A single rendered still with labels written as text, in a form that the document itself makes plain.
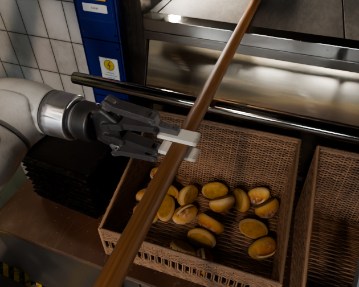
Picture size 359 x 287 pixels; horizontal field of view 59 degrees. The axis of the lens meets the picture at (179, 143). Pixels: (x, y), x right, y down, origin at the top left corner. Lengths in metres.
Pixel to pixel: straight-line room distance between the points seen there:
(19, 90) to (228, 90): 0.67
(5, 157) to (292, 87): 0.82
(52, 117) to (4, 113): 0.08
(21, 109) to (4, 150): 0.08
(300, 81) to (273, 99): 0.10
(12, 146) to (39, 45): 0.83
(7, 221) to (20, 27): 0.74
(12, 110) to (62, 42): 0.72
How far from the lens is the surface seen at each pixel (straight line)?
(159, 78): 1.15
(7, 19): 1.46
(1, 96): 0.67
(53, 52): 1.38
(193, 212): 1.15
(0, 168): 0.61
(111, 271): 0.41
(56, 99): 0.62
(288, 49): 1.01
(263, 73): 1.07
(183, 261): 0.98
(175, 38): 1.08
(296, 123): 0.68
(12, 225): 1.32
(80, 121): 0.59
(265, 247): 1.09
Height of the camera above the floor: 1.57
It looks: 43 degrees down
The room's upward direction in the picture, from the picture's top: straight up
